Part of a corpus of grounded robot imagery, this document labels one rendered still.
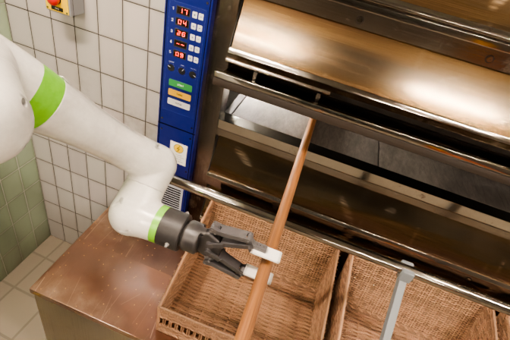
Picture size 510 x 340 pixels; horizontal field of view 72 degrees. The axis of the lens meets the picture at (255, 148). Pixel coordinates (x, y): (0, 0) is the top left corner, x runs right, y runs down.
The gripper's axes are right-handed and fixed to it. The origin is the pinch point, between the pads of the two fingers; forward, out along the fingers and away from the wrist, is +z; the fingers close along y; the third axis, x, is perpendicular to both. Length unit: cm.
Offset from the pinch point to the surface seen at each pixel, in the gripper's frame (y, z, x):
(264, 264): -1.3, -0.3, 1.0
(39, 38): -6, -110, -56
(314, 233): 2.1, 10.1, -17.2
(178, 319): 49, -20, -4
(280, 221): -1.4, 0.2, -13.3
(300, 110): -20.6, -4.7, -39.6
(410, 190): 3, 40, -54
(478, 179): 2, 67, -74
